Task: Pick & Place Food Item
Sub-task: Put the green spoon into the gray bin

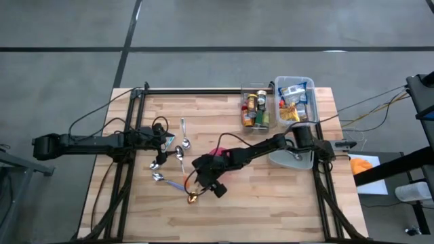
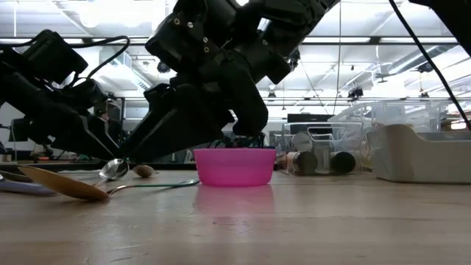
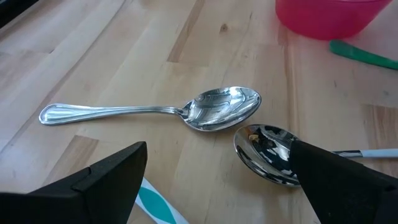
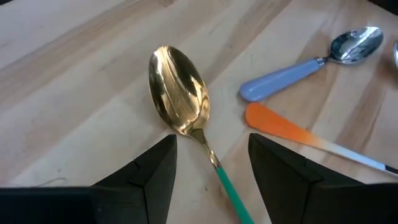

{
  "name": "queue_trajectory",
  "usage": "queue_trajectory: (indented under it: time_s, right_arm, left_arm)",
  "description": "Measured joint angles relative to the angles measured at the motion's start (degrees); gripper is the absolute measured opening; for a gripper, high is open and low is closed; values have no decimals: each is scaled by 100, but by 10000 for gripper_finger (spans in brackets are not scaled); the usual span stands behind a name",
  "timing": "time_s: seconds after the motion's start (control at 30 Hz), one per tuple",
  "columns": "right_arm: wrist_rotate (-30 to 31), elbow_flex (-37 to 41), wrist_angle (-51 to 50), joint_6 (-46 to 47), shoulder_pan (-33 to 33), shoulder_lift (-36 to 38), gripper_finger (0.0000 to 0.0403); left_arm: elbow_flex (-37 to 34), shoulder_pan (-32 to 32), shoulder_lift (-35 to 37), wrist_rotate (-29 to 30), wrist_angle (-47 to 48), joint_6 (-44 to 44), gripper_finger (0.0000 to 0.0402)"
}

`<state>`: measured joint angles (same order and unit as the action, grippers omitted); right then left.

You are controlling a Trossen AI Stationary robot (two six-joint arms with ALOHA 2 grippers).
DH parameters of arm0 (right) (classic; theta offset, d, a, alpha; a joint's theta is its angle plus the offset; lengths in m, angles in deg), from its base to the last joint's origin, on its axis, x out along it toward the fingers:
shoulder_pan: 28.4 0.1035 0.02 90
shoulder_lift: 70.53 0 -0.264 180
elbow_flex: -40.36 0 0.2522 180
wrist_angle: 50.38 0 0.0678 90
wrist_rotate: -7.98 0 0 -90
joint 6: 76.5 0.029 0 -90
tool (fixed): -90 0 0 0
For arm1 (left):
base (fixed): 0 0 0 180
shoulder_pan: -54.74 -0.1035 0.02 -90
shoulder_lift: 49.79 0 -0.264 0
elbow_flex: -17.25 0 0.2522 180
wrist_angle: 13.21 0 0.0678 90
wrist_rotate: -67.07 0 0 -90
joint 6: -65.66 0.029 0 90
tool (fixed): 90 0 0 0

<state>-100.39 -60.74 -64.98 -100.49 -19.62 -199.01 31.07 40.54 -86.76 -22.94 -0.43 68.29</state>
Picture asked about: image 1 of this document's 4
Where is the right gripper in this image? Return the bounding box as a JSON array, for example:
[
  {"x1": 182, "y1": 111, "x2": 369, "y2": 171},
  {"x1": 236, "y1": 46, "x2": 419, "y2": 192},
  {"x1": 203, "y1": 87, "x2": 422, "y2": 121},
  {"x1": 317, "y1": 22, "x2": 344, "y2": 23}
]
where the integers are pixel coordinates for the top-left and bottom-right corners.
[{"x1": 192, "y1": 154, "x2": 228, "y2": 199}]

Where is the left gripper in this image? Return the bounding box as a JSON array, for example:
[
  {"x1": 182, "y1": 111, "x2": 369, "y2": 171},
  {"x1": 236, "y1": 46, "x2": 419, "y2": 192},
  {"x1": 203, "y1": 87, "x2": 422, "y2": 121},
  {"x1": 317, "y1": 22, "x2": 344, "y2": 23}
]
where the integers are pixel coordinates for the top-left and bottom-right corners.
[{"x1": 140, "y1": 127, "x2": 176, "y2": 166}]

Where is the spoon with orange handle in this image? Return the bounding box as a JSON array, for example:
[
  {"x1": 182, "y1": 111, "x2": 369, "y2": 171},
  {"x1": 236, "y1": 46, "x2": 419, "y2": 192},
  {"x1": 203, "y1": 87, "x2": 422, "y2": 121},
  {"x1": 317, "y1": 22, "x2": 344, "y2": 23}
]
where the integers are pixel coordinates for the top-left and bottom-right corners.
[{"x1": 174, "y1": 145, "x2": 191, "y2": 189}]

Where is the wooden spoon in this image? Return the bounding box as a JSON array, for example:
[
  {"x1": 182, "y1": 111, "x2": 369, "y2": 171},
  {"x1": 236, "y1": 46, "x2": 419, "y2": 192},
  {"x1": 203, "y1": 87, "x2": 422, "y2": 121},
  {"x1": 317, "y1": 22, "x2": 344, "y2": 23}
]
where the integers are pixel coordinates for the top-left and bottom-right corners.
[{"x1": 186, "y1": 182, "x2": 201, "y2": 205}]

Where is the brown jar yellow lid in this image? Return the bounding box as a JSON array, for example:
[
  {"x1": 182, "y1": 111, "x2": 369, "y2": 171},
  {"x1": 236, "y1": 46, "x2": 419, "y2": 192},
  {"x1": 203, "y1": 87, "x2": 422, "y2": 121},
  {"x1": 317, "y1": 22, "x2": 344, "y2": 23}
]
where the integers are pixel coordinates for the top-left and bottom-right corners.
[{"x1": 246, "y1": 94, "x2": 258, "y2": 119}]

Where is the furikake jar beige lid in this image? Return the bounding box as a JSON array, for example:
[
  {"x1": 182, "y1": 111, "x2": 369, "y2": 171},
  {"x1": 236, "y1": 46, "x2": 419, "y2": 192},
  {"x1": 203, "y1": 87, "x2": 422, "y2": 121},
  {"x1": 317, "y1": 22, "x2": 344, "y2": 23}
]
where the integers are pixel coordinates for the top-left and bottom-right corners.
[{"x1": 256, "y1": 89, "x2": 268, "y2": 112}]

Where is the pink plastic bowl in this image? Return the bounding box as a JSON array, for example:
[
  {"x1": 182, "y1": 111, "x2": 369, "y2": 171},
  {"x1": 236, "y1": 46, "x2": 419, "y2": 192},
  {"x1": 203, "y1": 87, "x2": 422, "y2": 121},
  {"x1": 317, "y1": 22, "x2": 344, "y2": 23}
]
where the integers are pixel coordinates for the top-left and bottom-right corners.
[{"x1": 209, "y1": 146, "x2": 231, "y2": 159}]

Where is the grey plastic tray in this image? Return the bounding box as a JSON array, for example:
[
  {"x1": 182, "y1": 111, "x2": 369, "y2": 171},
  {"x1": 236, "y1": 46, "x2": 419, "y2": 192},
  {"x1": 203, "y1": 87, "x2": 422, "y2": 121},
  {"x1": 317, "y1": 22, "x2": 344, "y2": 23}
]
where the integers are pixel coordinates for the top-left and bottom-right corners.
[{"x1": 269, "y1": 133, "x2": 315, "y2": 171}]

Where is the shallow clear plastic tray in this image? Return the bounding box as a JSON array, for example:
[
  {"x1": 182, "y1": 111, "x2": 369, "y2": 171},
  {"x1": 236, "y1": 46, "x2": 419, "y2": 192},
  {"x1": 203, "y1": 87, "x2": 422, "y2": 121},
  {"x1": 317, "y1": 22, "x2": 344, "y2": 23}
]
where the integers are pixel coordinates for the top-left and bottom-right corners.
[{"x1": 241, "y1": 81, "x2": 281, "y2": 131}]

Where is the deep clear plastic bin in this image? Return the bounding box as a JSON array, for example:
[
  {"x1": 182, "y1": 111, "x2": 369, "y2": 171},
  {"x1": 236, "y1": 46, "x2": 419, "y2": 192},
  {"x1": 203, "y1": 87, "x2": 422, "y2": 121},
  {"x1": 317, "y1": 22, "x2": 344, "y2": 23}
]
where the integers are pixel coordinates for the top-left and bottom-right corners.
[{"x1": 273, "y1": 75, "x2": 321, "y2": 126}]

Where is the grey metal stand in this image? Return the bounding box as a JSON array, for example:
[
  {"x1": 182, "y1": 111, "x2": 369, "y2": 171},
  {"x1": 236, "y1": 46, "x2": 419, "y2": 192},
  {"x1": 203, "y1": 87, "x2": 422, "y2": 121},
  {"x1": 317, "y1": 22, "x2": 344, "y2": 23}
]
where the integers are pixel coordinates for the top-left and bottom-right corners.
[{"x1": 0, "y1": 147, "x2": 55, "y2": 244}]

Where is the orange object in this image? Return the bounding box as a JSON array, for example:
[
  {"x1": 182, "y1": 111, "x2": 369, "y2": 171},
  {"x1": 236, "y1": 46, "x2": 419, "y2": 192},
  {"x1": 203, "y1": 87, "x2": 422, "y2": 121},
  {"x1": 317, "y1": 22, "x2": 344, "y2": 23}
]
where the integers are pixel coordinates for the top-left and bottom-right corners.
[{"x1": 350, "y1": 157, "x2": 373, "y2": 176}]

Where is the white paper sheet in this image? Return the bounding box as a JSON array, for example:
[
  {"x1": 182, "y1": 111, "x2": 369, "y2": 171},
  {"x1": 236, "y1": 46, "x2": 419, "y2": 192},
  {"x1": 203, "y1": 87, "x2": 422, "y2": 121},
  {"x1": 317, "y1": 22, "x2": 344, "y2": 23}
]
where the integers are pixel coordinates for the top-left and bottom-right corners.
[{"x1": 349, "y1": 154, "x2": 389, "y2": 196}]

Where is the black diagonal beam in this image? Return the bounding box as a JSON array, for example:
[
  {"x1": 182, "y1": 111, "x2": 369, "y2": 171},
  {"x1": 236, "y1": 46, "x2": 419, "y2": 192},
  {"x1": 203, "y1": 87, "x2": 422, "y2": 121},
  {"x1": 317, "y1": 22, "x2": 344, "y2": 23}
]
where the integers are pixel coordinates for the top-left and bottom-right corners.
[{"x1": 353, "y1": 145, "x2": 434, "y2": 187}]

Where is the white rounded plastic part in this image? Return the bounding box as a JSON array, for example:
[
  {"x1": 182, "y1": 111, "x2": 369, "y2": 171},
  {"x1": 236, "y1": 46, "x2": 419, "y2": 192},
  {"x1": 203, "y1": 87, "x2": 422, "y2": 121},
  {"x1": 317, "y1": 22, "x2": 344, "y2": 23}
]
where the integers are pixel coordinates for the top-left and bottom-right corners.
[{"x1": 394, "y1": 181, "x2": 433, "y2": 203}]

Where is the dark grey cart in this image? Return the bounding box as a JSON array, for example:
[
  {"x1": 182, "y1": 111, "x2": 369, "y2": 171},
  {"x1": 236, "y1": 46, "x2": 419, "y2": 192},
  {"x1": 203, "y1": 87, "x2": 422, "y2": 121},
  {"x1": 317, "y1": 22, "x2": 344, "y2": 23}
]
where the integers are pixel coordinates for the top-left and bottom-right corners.
[{"x1": 405, "y1": 70, "x2": 434, "y2": 153}]

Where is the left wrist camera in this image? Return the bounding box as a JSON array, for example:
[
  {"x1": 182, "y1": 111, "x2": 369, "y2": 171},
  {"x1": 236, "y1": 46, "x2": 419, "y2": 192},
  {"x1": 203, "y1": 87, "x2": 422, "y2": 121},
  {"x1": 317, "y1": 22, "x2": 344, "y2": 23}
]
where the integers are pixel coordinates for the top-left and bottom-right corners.
[{"x1": 151, "y1": 122, "x2": 167, "y2": 137}]

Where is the spoon white teal-patterned handle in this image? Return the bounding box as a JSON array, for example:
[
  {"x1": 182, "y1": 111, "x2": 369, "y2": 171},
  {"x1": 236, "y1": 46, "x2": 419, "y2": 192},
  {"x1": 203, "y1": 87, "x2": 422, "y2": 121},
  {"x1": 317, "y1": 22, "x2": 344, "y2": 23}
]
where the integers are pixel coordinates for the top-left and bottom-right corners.
[{"x1": 150, "y1": 134, "x2": 177, "y2": 171}]

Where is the black left camera cable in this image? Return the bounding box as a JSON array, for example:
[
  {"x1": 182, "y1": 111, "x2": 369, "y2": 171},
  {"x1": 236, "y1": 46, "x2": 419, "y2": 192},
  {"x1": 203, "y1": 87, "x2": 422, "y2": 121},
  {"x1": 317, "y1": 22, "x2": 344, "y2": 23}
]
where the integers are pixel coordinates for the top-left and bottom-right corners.
[{"x1": 151, "y1": 115, "x2": 170, "y2": 136}]

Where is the black camera cable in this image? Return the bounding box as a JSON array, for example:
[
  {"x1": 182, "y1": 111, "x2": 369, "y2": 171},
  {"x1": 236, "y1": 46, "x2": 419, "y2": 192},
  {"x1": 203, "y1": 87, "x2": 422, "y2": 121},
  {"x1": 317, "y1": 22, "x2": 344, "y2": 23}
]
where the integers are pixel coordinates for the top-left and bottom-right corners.
[
  {"x1": 151, "y1": 115, "x2": 170, "y2": 136},
  {"x1": 182, "y1": 131, "x2": 255, "y2": 197}
]

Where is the black right camera cable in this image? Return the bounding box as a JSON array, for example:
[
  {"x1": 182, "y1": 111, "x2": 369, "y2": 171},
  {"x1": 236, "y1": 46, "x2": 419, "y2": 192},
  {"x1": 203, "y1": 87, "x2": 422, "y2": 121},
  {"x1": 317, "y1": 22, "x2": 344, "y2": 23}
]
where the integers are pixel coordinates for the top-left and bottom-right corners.
[{"x1": 182, "y1": 131, "x2": 255, "y2": 197}]

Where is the black aluminium table frame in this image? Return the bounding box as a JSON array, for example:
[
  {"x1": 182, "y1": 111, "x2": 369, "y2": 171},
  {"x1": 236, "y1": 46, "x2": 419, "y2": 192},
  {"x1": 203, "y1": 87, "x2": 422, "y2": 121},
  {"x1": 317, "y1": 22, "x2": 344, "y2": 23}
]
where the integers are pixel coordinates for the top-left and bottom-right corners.
[{"x1": 76, "y1": 81, "x2": 369, "y2": 244}]

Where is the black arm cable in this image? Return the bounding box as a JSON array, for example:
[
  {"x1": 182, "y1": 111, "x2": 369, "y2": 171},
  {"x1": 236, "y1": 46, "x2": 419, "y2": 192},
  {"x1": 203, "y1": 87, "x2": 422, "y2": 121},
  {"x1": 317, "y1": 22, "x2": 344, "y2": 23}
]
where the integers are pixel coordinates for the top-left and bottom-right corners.
[{"x1": 67, "y1": 86, "x2": 143, "y2": 136}]

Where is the thin grey cable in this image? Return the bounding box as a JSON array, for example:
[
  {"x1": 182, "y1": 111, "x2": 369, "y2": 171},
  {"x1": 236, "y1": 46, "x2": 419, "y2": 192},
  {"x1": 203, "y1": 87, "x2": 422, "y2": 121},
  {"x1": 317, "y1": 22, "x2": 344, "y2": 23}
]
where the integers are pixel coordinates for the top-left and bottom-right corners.
[{"x1": 320, "y1": 84, "x2": 408, "y2": 123}]

